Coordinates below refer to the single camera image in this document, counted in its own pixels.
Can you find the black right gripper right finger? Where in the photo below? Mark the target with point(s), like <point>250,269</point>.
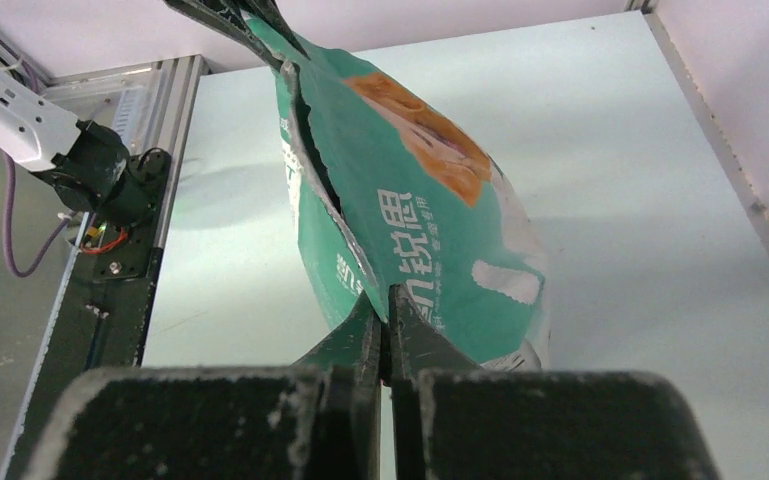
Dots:
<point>456,420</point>

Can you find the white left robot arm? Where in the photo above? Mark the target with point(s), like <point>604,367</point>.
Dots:
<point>87,163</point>

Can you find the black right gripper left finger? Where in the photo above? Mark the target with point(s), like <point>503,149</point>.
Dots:
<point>317,418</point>

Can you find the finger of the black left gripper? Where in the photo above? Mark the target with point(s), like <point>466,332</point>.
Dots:
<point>268,13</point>
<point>227,20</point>

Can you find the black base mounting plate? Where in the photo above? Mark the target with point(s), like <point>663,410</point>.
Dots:
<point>101,312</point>

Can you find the grey slotted cable duct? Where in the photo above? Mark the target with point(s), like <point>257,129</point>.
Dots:
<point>128,114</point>

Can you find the green pet food bag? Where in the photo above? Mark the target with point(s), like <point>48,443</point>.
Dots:
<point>386,190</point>

